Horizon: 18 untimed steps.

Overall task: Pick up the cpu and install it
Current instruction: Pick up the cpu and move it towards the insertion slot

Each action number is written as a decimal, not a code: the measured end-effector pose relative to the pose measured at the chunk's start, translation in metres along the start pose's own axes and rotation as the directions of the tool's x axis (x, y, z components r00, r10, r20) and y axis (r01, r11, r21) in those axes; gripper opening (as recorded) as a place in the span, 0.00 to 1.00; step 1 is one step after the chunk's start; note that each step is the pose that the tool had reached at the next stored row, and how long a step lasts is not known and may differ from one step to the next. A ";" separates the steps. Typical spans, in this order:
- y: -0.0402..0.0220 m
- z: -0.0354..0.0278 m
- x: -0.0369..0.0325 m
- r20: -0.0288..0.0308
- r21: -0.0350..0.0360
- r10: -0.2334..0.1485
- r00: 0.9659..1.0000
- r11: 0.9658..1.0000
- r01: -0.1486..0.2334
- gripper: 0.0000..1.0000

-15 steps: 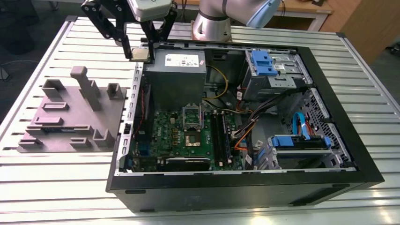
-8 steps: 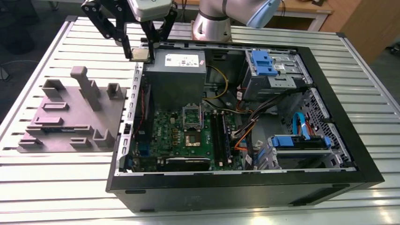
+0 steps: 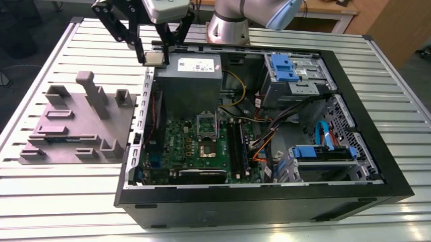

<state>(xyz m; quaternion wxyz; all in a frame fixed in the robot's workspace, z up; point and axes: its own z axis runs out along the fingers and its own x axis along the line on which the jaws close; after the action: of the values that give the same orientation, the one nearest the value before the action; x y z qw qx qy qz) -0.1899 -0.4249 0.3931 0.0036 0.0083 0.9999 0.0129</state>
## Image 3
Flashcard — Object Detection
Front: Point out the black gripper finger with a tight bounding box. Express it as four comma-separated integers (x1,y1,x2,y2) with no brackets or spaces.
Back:
155,9,197,68
91,0,147,65

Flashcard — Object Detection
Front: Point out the silver CPU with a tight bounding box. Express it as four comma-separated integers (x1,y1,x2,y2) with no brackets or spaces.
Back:
142,51,169,68

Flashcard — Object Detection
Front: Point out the grey power supply unit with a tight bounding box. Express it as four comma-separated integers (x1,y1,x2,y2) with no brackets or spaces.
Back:
154,52,225,119

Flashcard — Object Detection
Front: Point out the blue drive bay latch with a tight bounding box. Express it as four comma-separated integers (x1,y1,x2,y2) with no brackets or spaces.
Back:
272,54,302,83

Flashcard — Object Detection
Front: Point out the grey parts rack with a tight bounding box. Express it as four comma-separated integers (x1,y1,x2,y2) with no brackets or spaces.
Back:
19,71,142,166

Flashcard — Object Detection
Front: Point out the green motherboard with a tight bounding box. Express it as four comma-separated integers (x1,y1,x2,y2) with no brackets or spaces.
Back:
139,117,268,185

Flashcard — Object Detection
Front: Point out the grey metal drive cage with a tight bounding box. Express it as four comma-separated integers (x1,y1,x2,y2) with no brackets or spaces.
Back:
261,52,338,109

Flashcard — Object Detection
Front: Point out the RAM stick with white label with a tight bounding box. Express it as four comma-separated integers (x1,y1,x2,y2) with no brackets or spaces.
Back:
30,136,97,143

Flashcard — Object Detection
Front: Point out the black RAM slot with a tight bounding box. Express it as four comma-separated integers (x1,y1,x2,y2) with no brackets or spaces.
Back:
237,119,246,177
228,119,238,177
233,119,242,177

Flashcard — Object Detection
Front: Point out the black graphics card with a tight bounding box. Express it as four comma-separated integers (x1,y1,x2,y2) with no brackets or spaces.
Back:
141,167,229,185

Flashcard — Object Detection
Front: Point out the hard disk in blue carrier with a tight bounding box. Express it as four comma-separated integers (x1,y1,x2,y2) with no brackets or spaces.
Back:
290,145,358,162

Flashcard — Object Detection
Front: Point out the wooden cabinet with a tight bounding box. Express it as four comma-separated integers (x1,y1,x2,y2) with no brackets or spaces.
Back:
346,0,431,69

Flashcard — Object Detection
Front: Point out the grey metal disk bay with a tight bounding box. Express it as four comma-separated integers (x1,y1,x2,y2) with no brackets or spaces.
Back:
278,145,384,184

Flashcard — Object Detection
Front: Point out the black PC case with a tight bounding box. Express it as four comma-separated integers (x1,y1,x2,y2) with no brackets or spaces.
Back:
114,40,416,229

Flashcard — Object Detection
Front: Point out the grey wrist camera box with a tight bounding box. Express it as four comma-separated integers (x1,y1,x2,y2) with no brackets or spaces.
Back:
141,0,194,25

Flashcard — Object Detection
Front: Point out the yellow wire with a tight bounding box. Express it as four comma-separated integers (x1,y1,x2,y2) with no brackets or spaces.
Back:
218,69,249,109

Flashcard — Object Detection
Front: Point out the black cable bundle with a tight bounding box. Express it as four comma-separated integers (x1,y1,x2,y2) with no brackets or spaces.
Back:
254,93,334,152

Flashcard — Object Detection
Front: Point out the orange wire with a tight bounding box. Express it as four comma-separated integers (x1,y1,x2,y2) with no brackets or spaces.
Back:
252,146,270,164

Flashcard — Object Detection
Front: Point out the blue data cable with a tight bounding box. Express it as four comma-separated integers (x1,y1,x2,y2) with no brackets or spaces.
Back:
316,120,338,151

